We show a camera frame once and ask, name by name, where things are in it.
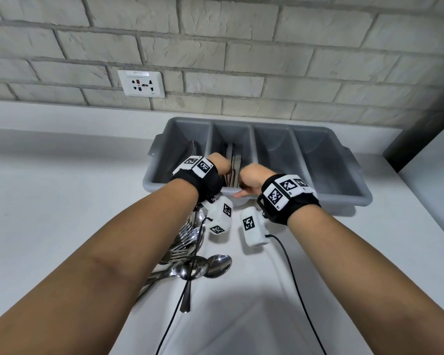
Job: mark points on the person's left forearm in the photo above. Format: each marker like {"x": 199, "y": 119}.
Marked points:
{"x": 96, "y": 273}

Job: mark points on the black right wristband with markers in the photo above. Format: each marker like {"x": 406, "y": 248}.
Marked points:
{"x": 288, "y": 197}

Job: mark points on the grey cutlery tray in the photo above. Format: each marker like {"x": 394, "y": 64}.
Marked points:
{"x": 318, "y": 162}

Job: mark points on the black left wristband with markers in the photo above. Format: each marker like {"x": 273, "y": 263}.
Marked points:
{"x": 203, "y": 177}

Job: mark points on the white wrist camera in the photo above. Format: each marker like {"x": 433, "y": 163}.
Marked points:
{"x": 253, "y": 227}
{"x": 220, "y": 216}

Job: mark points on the person's right hand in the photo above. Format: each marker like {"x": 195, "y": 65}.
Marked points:
{"x": 255, "y": 179}

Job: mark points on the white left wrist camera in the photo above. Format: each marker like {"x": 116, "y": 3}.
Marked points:
{"x": 220, "y": 216}

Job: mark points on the pile of steel forks spoons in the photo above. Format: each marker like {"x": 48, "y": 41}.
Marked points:
{"x": 216, "y": 266}

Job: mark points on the white wall socket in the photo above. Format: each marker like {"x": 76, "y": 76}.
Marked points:
{"x": 140, "y": 84}

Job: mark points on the black wristband with markers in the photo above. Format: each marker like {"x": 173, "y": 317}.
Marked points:
{"x": 288, "y": 197}
{"x": 203, "y": 177}

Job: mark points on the person's left hand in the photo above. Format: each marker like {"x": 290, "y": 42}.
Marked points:
{"x": 219, "y": 164}

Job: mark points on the person's right forearm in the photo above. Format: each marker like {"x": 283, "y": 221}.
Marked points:
{"x": 373, "y": 284}

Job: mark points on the white countertop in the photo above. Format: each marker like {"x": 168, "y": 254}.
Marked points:
{"x": 59, "y": 181}

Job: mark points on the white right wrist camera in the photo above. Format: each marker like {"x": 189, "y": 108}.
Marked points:
{"x": 253, "y": 227}

